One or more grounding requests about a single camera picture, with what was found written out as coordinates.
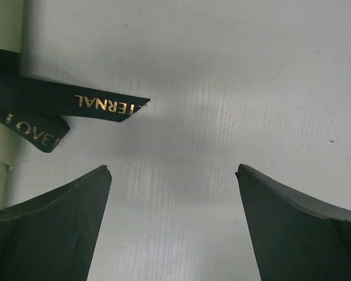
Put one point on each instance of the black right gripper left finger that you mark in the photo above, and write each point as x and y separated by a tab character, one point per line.
53	236

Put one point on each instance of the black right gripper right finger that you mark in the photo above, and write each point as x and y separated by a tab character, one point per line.
294	236

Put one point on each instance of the black ribbon with gold text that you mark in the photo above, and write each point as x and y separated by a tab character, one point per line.
38	108

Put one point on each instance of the green and orange wrapping paper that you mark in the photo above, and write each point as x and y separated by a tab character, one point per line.
11	22

